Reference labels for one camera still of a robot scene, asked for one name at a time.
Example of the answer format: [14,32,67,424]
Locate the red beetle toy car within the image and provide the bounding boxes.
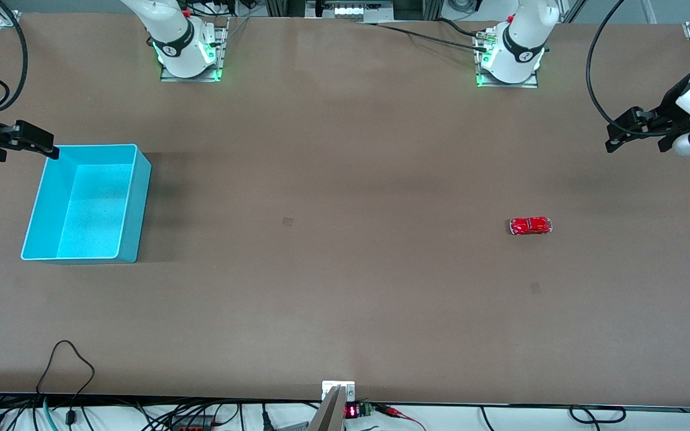
[510,216,553,235]

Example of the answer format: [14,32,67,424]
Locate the blue plastic box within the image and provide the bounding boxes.
[20,144,152,264]

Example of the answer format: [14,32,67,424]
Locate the lit control unit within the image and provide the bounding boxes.
[306,0,394,23]

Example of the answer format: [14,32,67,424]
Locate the power strip orange switches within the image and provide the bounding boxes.
[168,416,214,431]

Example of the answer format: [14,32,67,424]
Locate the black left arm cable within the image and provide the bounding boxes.
[586,0,687,138]

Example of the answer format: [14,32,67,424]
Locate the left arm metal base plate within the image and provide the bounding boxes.
[475,30,539,89]

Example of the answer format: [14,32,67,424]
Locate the aluminium frame corner bracket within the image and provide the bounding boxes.
[0,0,22,28]

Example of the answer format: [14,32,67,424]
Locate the short black table cable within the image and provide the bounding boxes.
[438,17,486,38]

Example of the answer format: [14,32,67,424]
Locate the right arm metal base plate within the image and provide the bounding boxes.
[161,17,229,83]

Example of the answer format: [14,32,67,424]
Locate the long black table cable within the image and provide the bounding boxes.
[357,22,489,53]

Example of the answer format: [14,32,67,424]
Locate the thin black looped cable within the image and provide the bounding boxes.
[37,340,95,426]

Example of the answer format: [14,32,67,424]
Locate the black coiled cable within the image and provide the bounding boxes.
[570,406,626,424]

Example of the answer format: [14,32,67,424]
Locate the red clip lead wire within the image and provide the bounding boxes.
[381,406,426,431]

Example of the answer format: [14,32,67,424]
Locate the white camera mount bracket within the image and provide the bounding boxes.
[322,381,356,402]

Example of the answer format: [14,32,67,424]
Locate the grey camera pole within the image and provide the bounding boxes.
[307,385,346,431]

